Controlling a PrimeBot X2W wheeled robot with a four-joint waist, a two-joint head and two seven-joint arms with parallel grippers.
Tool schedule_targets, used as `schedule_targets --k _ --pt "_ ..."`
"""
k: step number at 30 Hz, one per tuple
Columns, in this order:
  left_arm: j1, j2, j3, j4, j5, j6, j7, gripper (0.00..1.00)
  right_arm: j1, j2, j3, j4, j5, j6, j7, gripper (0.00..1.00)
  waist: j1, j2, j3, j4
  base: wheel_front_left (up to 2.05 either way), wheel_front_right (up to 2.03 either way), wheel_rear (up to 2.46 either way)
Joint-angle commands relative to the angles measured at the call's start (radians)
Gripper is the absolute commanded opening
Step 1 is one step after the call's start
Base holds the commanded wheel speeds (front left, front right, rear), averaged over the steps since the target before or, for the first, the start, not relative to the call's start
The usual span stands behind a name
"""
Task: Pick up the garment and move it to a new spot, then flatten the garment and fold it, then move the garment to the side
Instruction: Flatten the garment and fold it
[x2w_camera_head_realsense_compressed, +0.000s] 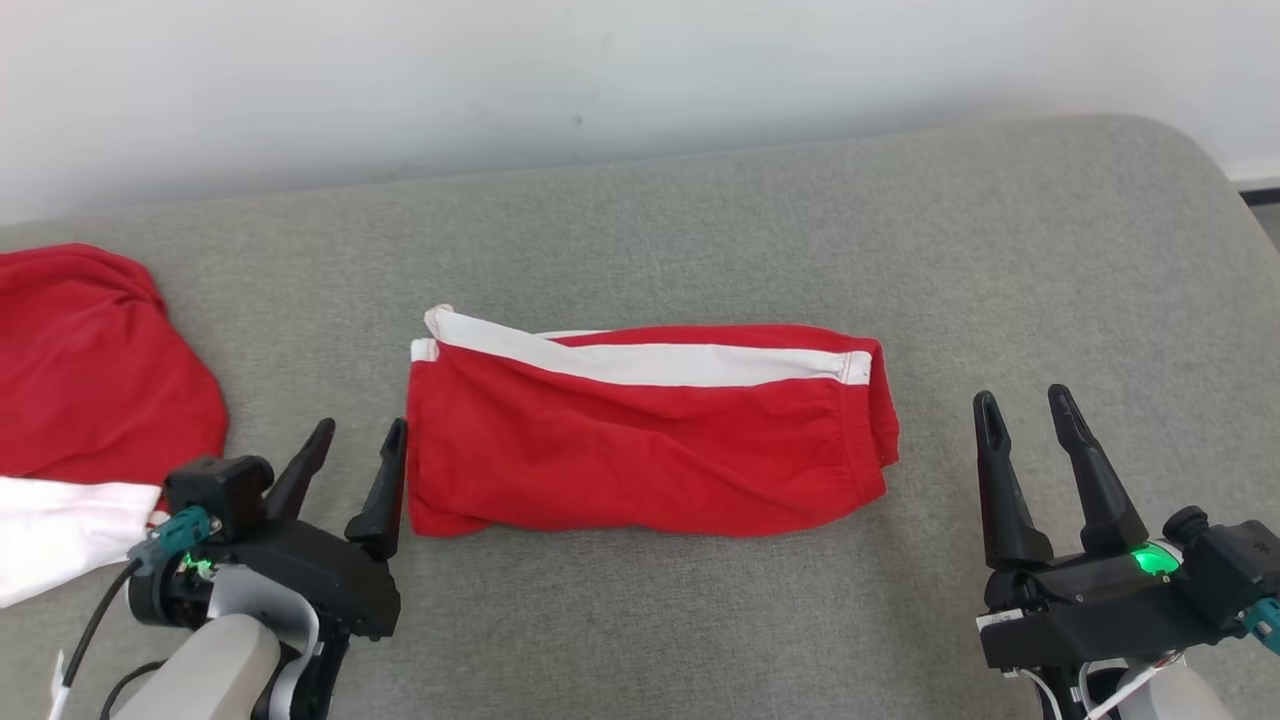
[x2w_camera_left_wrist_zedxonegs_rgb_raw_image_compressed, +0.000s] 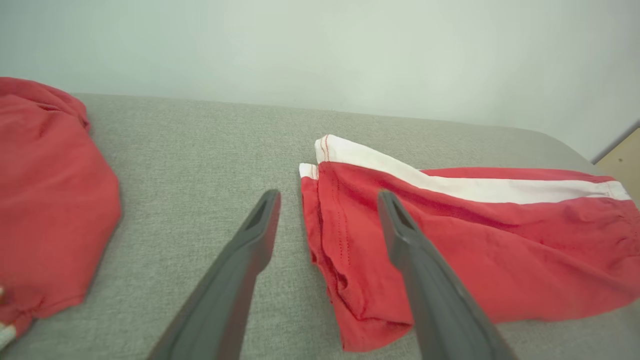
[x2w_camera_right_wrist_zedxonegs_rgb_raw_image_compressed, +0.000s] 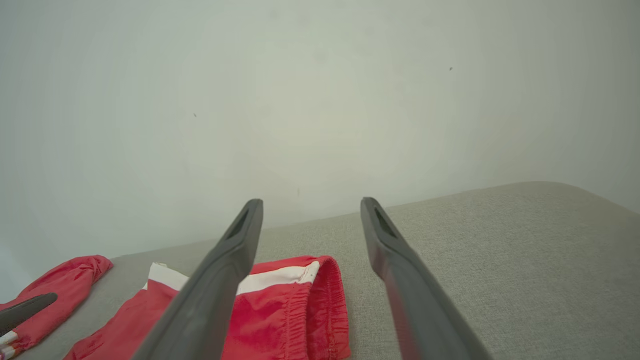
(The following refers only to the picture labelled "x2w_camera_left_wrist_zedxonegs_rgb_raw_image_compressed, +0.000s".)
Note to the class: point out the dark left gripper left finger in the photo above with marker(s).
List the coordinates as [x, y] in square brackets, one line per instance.
[225, 295]

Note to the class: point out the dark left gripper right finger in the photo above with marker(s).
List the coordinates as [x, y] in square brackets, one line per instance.
[440, 310]

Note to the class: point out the red shorts with white stripe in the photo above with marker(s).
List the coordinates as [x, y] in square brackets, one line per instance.
[500, 250]

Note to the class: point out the red basketball jersey white sleeves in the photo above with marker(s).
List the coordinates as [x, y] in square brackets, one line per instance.
[50, 200]

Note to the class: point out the grey fabric sofa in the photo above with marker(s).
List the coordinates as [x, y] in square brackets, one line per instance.
[200, 160]

